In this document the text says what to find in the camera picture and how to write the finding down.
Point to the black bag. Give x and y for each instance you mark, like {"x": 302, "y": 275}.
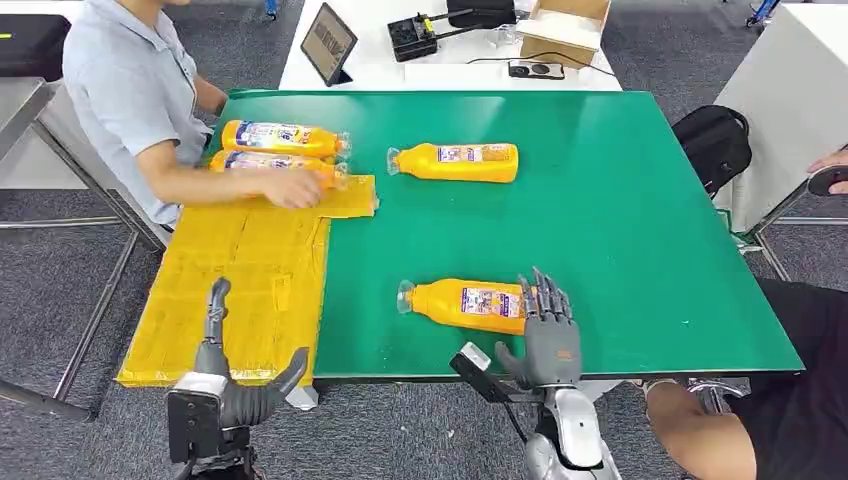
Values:
{"x": 480, "y": 12}

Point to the green table mat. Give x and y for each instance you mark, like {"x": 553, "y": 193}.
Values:
{"x": 629, "y": 232}

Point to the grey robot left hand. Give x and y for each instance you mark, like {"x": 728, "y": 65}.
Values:
{"x": 248, "y": 404}

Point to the black chair armrest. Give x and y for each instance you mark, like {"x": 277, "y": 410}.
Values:
{"x": 828, "y": 181}

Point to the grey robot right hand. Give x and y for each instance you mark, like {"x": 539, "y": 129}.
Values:
{"x": 553, "y": 351}

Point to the orange drink bottle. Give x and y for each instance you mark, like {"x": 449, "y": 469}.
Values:
{"x": 464, "y": 171}
{"x": 265, "y": 162}
{"x": 450, "y": 308}
{"x": 278, "y": 138}

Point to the person in black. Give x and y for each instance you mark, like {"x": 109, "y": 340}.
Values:
{"x": 795, "y": 397}

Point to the person in black's hand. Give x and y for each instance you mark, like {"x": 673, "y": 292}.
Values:
{"x": 833, "y": 161}

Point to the grey metal frame table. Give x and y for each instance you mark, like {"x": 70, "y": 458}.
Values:
{"x": 20, "y": 106}

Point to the open cardboard box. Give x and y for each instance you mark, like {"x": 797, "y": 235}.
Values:
{"x": 563, "y": 40}

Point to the seated person's right hand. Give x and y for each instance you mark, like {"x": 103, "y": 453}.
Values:
{"x": 295, "y": 191}

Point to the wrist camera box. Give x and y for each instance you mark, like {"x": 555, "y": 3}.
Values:
{"x": 195, "y": 417}
{"x": 478, "y": 371}

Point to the chrome chair base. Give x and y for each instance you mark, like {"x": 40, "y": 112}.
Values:
{"x": 719, "y": 387}

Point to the white side table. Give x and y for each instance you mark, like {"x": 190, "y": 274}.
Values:
{"x": 788, "y": 93}

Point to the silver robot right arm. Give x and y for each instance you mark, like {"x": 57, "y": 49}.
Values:
{"x": 573, "y": 430}

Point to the seated person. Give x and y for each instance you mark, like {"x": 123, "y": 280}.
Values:
{"x": 126, "y": 86}

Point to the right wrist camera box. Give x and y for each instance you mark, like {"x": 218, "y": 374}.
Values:
{"x": 478, "y": 371}

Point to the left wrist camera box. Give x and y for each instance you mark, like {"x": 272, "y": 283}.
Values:
{"x": 195, "y": 417}

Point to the black device with rods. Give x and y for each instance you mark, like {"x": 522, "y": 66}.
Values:
{"x": 411, "y": 38}

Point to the yellow sheet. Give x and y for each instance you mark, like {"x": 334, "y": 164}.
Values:
{"x": 245, "y": 278}

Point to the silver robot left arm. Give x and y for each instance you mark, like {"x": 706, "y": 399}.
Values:
{"x": 222, "y": 457}

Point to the black case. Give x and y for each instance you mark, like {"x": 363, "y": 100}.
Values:
{"x": 30, "y": 46}

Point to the black tablet on stand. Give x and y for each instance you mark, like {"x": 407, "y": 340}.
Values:
{"x": 326, "y": 41}

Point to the black backpack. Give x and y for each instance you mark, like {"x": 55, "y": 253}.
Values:
{"x": 712, "y": 146}

